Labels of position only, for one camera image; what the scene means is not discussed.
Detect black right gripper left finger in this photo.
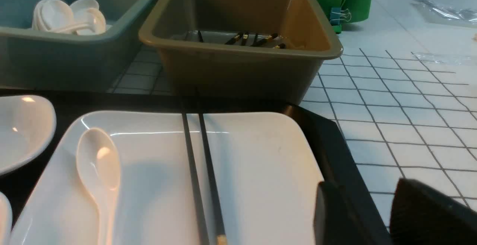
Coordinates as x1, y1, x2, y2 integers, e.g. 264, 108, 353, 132
314, 182, 371, 245

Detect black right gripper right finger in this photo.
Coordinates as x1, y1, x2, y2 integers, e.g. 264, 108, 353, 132
389, 178, 477, 245

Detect large white square plate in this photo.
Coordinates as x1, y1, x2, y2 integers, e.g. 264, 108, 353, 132
10, 111, 324, 245

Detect black chopstick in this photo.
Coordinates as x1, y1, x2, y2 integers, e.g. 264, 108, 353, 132
181, 112, 209, 245
198, 112, 228, 245

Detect white ceramic soup spoon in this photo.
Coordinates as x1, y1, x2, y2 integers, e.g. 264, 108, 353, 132
76, 128, 121, 245

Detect small white bowl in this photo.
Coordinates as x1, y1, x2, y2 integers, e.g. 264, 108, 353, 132
0, 94, 57, 175
0, 192, 13, 245

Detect black plastic serving tray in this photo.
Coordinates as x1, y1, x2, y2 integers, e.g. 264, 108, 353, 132
1, 88, 392, 245

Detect black chopsticks in bin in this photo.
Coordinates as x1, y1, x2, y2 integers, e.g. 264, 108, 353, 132
190, 30, 288, 49

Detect brown plastic bin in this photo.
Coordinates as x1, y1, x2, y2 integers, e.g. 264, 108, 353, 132
139, 0, 343, 104

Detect clear plastic bag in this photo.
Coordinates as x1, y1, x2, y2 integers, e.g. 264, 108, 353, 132
411, 0, 477, 28

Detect blue binder clip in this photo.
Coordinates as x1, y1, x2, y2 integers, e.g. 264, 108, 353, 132
329, 7, 352, 26

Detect pile of white spoons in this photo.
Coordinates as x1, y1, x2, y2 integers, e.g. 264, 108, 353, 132
30, 0, 112, 35

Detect teal plastic bin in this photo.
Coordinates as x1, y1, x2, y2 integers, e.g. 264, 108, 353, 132
0, 0, 158, 92

